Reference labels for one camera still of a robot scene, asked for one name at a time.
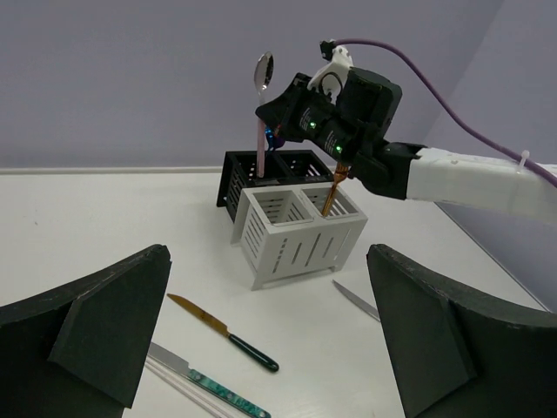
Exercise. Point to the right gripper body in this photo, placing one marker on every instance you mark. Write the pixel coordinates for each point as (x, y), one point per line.
(350, 128)

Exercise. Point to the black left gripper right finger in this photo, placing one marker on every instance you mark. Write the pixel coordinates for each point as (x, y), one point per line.
(459, 352)

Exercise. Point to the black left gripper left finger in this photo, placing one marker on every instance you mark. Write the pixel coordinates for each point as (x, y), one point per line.
(79, 350)

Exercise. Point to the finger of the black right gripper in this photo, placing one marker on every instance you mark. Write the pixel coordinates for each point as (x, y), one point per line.
(282, 113)

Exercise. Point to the purple spoon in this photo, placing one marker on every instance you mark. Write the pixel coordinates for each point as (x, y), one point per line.
(274, 142)

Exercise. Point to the gold fork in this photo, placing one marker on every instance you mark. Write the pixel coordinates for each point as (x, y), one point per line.
(340, 174)

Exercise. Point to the silver knife teal handle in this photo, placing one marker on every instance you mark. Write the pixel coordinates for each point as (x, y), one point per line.
(180, 367)

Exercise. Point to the silver knife pink handle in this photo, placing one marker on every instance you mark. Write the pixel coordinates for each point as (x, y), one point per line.
(357, 301)

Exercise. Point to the white chopstick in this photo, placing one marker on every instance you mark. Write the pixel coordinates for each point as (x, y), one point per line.
(186, 389)

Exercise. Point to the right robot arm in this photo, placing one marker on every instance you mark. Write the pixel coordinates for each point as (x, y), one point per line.
(418, 172)

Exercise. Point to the black utensil container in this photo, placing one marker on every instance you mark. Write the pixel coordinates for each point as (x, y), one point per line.
(239, 171)

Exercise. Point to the white utensil container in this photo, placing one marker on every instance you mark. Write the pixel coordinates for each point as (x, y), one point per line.
(283, 234)

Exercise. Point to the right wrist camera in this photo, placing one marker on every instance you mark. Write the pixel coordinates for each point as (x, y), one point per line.
(331, 78)

